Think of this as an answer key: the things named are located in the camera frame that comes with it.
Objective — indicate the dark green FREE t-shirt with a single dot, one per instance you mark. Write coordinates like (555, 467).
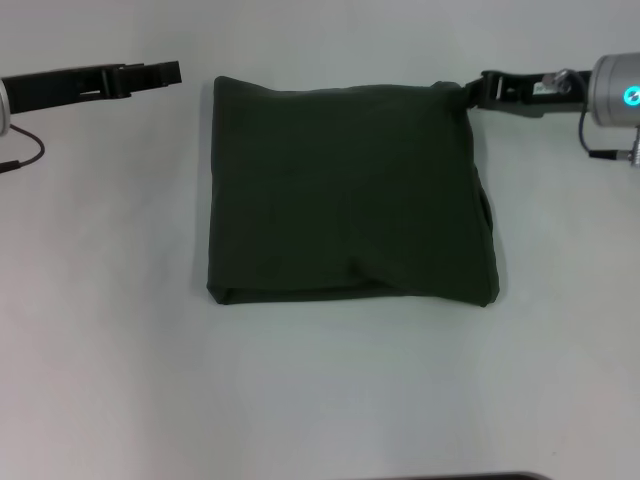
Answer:
(350, 200)

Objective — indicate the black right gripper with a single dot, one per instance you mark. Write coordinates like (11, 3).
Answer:
(537, 90)

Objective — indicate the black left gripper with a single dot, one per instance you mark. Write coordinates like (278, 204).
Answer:
(55, 90)

